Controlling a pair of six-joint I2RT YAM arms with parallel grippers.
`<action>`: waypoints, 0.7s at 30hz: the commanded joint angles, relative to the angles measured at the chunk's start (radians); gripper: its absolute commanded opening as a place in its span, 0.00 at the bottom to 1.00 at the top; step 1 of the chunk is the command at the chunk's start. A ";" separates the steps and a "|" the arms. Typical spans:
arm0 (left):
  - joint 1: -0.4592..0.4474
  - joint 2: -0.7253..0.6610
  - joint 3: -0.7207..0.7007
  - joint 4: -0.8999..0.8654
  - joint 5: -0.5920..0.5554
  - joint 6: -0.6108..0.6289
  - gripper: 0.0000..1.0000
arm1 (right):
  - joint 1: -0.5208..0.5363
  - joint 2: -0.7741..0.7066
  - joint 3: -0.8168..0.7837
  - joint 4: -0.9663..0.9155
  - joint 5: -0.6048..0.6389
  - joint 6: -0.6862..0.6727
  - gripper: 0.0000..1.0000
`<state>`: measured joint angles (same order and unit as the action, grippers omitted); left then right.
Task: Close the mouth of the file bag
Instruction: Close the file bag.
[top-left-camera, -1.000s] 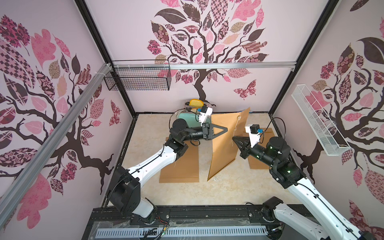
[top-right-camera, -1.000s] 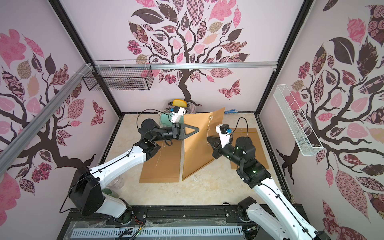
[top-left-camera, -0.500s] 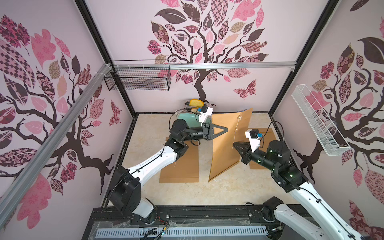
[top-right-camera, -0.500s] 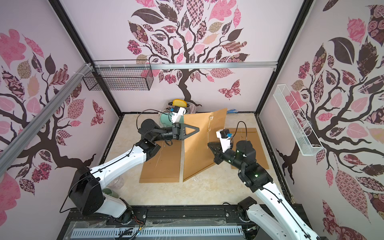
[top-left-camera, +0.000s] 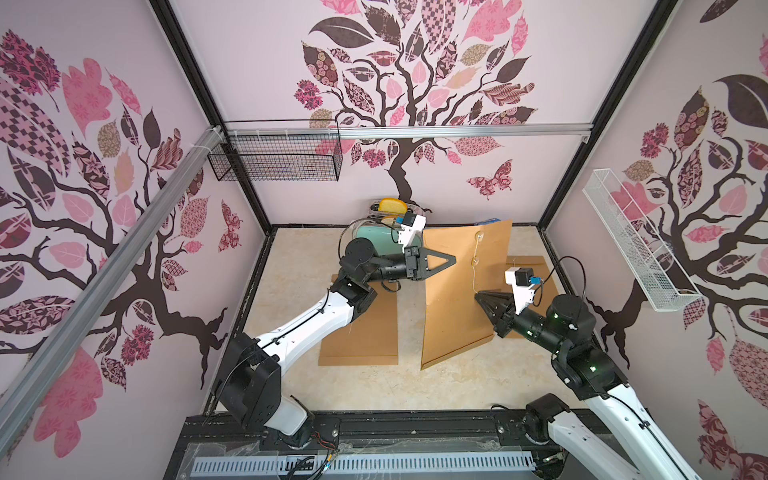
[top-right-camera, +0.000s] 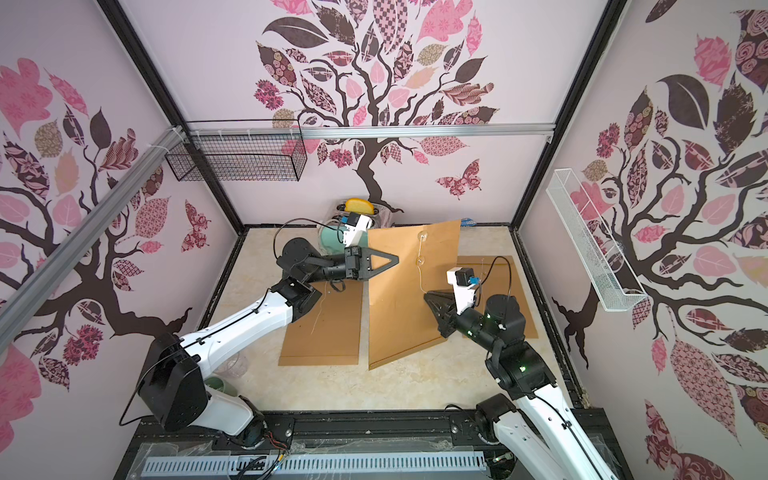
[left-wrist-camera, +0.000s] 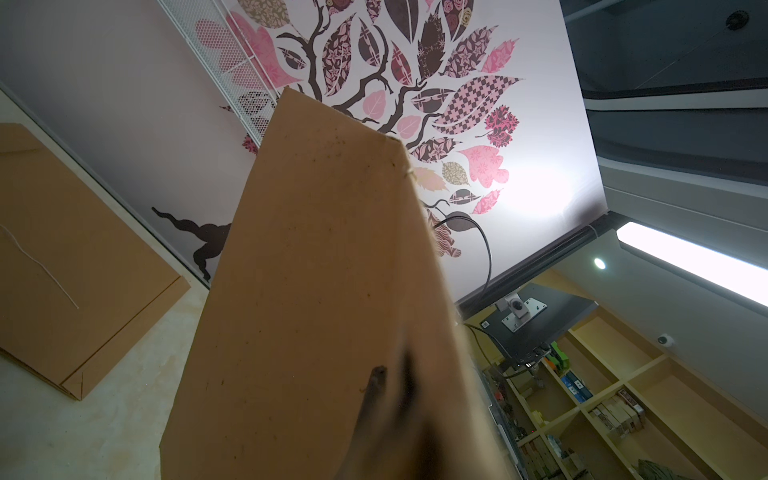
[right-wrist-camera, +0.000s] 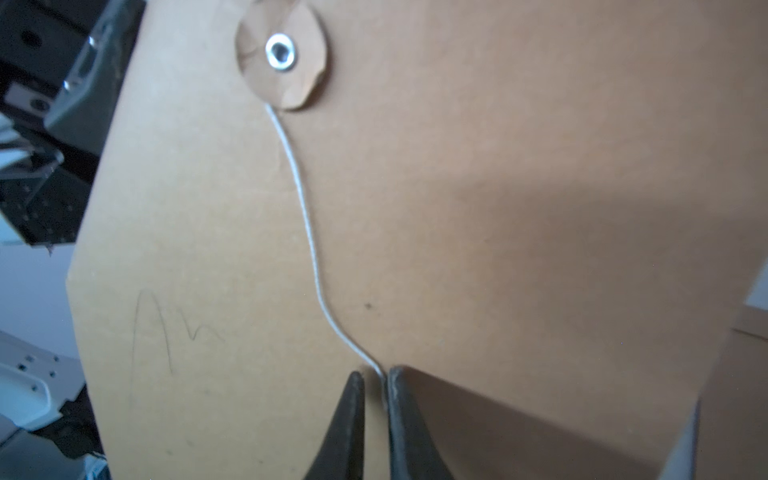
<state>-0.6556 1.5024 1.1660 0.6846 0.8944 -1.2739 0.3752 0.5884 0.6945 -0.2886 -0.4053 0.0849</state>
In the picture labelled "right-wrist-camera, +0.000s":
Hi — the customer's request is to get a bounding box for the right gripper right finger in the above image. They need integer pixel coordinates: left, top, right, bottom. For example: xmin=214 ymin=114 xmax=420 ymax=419
xmin=386 ymin=366 xmax=455 ymax=480

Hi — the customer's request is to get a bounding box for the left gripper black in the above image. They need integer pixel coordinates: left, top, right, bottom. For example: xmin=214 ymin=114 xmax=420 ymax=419
xmin=1 ymin=0 xmax=147 ymax=246

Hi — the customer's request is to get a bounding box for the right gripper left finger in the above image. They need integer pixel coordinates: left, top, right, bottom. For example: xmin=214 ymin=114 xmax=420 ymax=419
xmin=304 ymin=371 xmax=365 ymax=480

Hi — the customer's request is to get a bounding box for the white string of bag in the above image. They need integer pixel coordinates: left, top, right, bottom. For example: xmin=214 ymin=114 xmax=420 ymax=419
xmin=263 ymin=103 xmax=388 ymax=382

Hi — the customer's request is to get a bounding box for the brown file bag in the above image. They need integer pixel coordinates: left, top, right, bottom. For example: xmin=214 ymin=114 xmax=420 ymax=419
xmin=67 ymin=1 xmax=767 ymax=479
xmin=696 ymin=306 xmax=767 ymax=479

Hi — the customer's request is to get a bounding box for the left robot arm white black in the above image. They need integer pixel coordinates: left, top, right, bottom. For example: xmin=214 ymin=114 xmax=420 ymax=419
xmin=1 ymin=1 xmax=146 ymax=479

